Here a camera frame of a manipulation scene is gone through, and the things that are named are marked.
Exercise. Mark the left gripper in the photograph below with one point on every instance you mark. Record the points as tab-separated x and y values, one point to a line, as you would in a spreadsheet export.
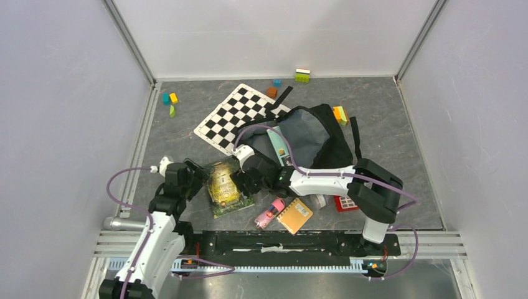
198	177

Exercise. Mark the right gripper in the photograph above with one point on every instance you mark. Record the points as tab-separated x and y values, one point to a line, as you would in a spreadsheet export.
240	178

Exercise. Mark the teal paperback book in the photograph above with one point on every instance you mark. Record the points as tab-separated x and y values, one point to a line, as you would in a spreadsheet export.
279	146

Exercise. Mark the black backpack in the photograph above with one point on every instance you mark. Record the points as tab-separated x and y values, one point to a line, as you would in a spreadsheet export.
315	137

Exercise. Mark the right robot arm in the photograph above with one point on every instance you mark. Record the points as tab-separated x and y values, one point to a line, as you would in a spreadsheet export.
372	188

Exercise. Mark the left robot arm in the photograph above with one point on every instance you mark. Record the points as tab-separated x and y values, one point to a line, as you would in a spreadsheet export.
163	236

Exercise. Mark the orange spiral notepad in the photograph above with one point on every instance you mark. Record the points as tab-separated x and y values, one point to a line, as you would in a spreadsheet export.
294	216

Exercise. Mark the green half-round block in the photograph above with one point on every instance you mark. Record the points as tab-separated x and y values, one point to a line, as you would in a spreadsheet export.
172	111

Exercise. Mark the clear plastic box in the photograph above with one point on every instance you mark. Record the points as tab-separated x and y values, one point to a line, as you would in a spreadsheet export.
319	200

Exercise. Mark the black white chessboard mat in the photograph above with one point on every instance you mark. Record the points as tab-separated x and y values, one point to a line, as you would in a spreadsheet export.
244	104

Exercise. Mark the yellow wooden block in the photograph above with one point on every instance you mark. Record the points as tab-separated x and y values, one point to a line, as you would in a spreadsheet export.
173	98

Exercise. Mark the teal wooden block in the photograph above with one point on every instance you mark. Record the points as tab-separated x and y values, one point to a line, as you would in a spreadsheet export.
165	99

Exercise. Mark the orange brown cube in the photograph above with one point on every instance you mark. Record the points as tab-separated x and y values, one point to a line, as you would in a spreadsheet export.
272	92

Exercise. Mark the red calculator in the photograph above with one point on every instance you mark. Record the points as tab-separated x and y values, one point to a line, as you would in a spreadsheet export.
344	204

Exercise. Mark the orange green sticky notes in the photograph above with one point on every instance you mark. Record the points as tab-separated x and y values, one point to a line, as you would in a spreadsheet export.
340	115

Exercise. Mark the green white lego brick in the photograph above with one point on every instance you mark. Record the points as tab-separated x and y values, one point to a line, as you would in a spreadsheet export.
302	75

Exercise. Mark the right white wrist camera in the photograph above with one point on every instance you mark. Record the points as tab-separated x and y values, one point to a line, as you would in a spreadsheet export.
243	153

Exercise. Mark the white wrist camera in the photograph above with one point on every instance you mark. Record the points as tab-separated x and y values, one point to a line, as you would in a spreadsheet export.
243	153
162	167

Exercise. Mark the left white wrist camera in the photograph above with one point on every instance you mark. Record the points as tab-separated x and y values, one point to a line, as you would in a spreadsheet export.
162	167

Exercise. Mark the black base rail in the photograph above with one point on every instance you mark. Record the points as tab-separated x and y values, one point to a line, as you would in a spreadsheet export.
331	251

